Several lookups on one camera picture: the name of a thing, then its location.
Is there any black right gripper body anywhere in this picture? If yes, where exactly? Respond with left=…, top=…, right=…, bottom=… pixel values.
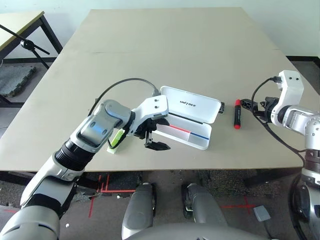
left=259, top=96, right=276, bottom=124

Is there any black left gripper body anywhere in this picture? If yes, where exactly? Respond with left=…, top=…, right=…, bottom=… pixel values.
left=135, top=119, right=161, bottom=148

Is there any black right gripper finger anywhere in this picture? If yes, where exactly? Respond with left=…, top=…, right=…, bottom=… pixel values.
left=240, top=98, right=261, bottom=110
left=252, top=110, right=269, bottom=124

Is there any red and black marker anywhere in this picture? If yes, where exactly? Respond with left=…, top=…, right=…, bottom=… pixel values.
left=233, top=99, right=243, bottom=131

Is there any white plastic pencil case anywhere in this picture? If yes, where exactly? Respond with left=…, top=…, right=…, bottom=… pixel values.
left=152, top=85, right=222, bottom=151

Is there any green and white highlighter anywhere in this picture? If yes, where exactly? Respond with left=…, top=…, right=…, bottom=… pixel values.
left=106, top=128, right=126, bottom=155

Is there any thin red and blue pencil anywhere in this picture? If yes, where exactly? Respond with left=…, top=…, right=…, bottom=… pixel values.
left=167, top=124, right=210, bottom=140

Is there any grey left robot leg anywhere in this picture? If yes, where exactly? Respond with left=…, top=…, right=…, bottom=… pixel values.
left=121, top=182, right=157, bottom=236

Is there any grey robot leg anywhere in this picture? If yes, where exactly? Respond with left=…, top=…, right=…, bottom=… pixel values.
left=181, top=183, right=228, bottom=226
left=121, top=182, right=157, bottom=236

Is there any grey right robot leg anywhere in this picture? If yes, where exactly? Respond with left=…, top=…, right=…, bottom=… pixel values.
left=181, top=183, right=228, bottom=226

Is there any grey robot torso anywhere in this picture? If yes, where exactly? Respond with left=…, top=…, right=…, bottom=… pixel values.
left=122, top=223, right=272, bottom=240

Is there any grey foot pedal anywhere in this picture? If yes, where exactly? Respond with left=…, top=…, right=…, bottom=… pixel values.
left=253, top=205, right=271, bottom=222

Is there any dark foam floor mat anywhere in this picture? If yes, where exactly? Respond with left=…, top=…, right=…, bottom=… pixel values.
left=0, top=65, right=38, bottom=97

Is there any black tripod stand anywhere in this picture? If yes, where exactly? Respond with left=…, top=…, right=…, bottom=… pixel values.
left=0, top=24, right=51, bottom=70

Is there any side table with black legs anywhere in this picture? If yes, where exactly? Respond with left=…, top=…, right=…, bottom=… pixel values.
left=0, top=10, right=64, bottom=108

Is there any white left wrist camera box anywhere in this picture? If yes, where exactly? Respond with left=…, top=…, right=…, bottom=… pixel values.
left=127, top=95, right=170, bottom=137

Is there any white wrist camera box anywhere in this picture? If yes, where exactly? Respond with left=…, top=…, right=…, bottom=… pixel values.
left=270, top=69, right=305, bottom=126
left=127, top=95, right=170, bottom=137

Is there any black right camera cable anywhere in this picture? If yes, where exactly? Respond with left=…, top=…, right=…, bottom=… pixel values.
left=251, top=77, right=307, bottom=168

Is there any black camera cable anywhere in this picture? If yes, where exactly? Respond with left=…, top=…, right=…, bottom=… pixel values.
left=251, top=77, right=307, bottom=168
left=87, top=77, right=161, bottom=117

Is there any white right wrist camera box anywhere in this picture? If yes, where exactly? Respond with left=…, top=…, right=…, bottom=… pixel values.
left=270, top=69, right=305, bottom=126

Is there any black left camera cable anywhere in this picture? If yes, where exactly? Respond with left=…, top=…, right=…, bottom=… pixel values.
left=87, top=77, right=161, bottom=117

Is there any grey pedal cable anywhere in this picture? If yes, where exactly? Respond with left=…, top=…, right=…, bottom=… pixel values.
left=262, top=219, right=273, bottom=240

